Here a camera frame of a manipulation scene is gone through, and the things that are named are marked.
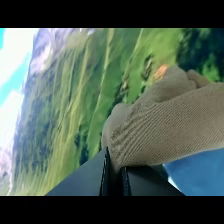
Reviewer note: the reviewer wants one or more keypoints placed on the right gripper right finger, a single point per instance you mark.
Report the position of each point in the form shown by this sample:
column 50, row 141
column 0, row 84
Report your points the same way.
column 146, row 183

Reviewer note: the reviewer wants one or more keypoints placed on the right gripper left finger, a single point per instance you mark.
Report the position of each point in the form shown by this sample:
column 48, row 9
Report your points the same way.
column 85, row 180

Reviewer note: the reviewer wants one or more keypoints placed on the beige knitted garment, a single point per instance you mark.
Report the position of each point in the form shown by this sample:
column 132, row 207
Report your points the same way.
column 173, row 123

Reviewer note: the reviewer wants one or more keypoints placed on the blue garment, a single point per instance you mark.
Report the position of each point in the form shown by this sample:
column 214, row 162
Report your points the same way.
column 200, row 173

